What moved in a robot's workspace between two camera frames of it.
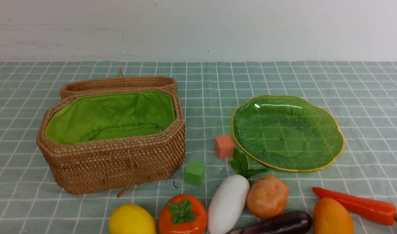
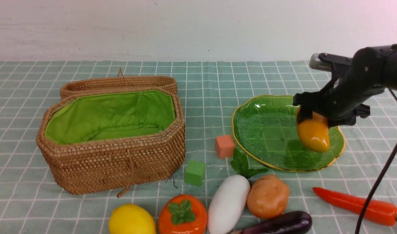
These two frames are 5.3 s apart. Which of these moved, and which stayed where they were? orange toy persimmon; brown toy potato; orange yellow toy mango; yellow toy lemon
Moved: orange yellow toy mango
Stayed: orange toy persimmon; brown toy potato; yellow toy lemon
